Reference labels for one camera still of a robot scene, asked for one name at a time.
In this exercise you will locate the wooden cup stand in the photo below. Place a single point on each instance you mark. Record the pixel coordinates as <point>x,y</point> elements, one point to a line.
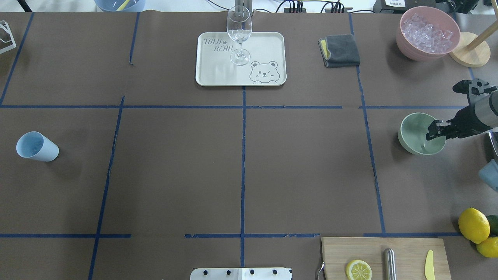
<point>473,50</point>

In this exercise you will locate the pink bowl of ice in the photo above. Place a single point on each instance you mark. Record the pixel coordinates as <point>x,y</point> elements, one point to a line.
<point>426,33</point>

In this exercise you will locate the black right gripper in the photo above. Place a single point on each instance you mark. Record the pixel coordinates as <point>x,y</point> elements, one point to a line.
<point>463,120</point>

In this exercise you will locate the yellow lemon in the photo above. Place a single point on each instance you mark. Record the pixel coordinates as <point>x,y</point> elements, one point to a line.
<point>473,225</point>
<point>489,247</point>

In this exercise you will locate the light blue plastic cup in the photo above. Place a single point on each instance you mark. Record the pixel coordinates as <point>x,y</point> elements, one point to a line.
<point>36,146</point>

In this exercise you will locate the green ceramic bowl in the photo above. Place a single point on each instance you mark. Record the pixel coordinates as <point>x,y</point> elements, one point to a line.
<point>412,135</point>

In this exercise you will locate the clear wine glass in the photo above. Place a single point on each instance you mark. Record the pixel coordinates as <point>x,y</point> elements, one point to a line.
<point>239,27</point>

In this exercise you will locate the grey folded cloth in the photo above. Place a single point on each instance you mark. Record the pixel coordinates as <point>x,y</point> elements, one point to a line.
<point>339,50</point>

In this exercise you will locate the wooden cutting board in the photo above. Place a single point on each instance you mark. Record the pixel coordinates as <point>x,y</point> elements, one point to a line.
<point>410,255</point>

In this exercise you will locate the halved lemon slice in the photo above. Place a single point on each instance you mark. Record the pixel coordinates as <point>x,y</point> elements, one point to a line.
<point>358,269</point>

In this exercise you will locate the white wire cup rack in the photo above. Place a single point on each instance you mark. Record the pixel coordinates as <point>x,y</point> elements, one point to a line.
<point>6,38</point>

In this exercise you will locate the yellow plastic fork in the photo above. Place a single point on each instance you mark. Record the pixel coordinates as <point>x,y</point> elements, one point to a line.
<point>123,5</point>

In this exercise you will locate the yellow plastic knife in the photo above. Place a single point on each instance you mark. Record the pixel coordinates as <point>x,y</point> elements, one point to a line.
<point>429,270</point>

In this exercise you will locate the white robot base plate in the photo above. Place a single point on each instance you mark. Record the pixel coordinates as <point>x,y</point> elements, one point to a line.
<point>263,273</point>

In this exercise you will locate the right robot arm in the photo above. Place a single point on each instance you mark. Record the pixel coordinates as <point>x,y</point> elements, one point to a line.
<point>479,116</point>

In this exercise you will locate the blue bowl with fork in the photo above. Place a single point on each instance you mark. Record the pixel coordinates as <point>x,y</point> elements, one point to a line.
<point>111,5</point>

